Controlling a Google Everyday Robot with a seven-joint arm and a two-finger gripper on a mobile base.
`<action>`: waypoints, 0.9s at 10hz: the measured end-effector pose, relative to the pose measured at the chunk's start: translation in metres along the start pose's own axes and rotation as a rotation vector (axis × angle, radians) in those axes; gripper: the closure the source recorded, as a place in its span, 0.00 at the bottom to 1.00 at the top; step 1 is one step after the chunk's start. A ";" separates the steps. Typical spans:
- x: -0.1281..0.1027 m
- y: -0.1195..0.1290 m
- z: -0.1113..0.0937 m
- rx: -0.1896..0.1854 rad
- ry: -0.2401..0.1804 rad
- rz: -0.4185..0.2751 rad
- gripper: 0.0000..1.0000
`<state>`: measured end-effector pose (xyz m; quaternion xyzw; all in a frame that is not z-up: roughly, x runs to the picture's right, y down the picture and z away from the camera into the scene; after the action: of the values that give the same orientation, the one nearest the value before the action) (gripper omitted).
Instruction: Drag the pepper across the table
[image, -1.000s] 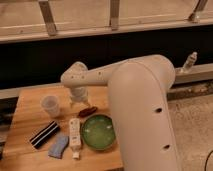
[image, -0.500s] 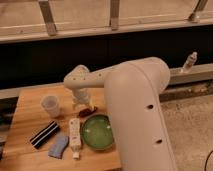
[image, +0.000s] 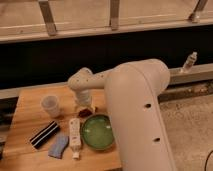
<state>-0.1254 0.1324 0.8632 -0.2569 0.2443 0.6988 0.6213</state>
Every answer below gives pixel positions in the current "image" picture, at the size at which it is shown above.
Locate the red pepper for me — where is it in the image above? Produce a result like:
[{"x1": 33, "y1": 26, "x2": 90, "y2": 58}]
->
[{"x1": 78, "y1": 109, "x2": 93, "y2": 118}]

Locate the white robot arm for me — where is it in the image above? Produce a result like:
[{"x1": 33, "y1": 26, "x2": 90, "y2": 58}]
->
[{"x1": 68, "y1": 59, "x2": 177, "y2": 171}]

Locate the white remote controller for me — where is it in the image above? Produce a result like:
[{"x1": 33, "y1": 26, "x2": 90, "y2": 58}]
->
[{"x1": 69, "y1": 118, "x2": 82, "y2": 159}]

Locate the clear plastic cup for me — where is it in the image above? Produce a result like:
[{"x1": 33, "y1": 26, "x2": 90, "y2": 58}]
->
[{"x1": 40, "y1": 95, "x2": 60, "y2": 118}]

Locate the green bowl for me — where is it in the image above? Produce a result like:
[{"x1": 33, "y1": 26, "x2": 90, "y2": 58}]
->
[{"x1": 81, "y1": 114, "x2": 114, "y2": 151}]

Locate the black white striped case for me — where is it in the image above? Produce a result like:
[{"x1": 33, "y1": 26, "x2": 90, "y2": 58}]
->
[{"x1": 29, "y1": 121, "x2": 60, "y2": 149}]

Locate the blue cloth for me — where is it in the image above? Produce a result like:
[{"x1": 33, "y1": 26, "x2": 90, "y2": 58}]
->
[{"x1": 48, "y1": 134, "x2": 69, "y2": 159}]

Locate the clear plastic bottle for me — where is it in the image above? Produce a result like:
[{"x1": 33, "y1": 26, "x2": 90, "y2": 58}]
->
[{"x1": 180, "y1": 52, "x2": 197, "y2": 73}]

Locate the metal railing post left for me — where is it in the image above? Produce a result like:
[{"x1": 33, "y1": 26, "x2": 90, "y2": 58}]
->
[{"x1": 38, "y1": 0, "x2": 57, "y2": 36}]

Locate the metal railing post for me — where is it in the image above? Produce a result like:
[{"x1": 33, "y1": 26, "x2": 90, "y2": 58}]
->
[
  {"x1": 38, "y1": 0, "x2": 57, "y2": 36},
  {"x1": 110, "y1": 0, "x2": 120, "y2": 30},
  {"x1": 188, "y1": 0, "x2": 208, "y2": 23}
]

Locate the metal railing post middle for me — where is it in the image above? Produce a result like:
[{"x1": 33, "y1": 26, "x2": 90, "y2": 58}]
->
[{"x1": 110, "y1": 0, "x2": 120, "y2": 30}]

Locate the metal railing post right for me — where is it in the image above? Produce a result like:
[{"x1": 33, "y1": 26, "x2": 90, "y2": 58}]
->
[{"x1": 188, "y1": 0, "x2": 208, "y2": 23}]

